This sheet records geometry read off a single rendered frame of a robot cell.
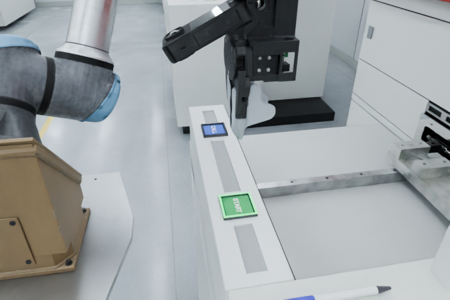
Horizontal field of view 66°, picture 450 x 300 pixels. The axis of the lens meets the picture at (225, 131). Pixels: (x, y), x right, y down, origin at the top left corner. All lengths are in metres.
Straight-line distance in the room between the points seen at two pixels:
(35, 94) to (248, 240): 0.46
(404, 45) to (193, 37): 0.81
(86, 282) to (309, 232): 0.44
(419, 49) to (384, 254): 0.57
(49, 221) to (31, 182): 0.08
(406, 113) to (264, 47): 0.76
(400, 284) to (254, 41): 0.36
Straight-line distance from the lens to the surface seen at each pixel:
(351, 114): 1.39
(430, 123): 1.04
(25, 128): 0.67
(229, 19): 0.42
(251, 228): 0.56
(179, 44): 0.42
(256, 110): 0.47
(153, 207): 2.06
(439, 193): 0.87
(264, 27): 0.44
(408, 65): 1.12
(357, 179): 0.90
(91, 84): 0.74
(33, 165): 0.59
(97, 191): 0.89
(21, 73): 0.71
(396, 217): 0.86
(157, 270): 1.75
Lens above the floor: 1.35
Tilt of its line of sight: 30 degrees down
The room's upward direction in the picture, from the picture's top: straight up
